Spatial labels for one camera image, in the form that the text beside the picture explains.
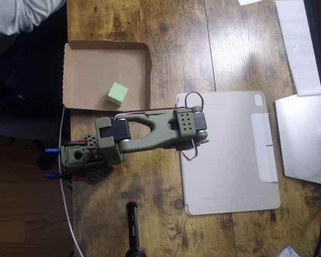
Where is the green foam cube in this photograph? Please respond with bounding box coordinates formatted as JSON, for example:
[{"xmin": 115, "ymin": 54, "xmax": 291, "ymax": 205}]
[{"xmin": 106, "ymin": 82, "xmax": 129, "ymax": 108}]

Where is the brown cardboard tray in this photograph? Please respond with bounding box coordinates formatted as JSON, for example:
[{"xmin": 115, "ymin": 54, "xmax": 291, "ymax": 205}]
[{"xmin": 62, "ymin": 40, "xmax": 153, "ymax": 112}]

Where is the beige tablet folio case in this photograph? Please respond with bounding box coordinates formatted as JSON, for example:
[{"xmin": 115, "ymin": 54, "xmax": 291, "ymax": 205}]
[{"xmin": 175, "ymin": 90, "xmax": 281, "ymax": 216}]

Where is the black stand pole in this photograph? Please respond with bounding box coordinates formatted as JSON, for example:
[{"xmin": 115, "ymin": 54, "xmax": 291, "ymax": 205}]
[{"xmin": 124, "ymin": 202, "xmax": 148, "ymax": 257}]

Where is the silver monitor stand base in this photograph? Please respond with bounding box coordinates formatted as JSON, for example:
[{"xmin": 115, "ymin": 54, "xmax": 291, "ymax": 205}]
[{"xmin": 274, "ymin": 94, "xmax": 321, "ymax": 186}]

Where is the white paper sheet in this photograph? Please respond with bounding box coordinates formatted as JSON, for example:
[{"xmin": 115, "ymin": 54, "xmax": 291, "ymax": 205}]
[{"xmin": 238, "ymin": 0, "xmax": 268, "ymax": 6}]

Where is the white foam sheet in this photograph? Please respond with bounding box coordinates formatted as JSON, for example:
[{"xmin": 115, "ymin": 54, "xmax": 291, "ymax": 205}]
[{"xmin": 275, "ymin": 0, "xmax": 321, "ymax": 97}]

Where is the white and blue box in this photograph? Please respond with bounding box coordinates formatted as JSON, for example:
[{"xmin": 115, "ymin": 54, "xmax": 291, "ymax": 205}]
[{"xmin": 279, "ymin": 246, "xmax": 302, "ymax": 257}]

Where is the grey shirt of person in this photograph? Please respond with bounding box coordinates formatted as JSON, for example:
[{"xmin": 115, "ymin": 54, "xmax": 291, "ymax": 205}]
[{"xmin": 0, "ymin": 0, "xmax": 67, "ymax": 54}]

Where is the olive perforated base plate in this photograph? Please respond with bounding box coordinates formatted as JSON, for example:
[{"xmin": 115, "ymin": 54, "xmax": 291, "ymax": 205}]
[{"xmin": 80, "ymin": 133, "xmax": 113, "ymax": 185}]

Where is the white cable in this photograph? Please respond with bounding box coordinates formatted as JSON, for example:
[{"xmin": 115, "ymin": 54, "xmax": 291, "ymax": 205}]
[{"xmin": 58, "ymin": 105, "xmax": 84, "ymax": 257}]

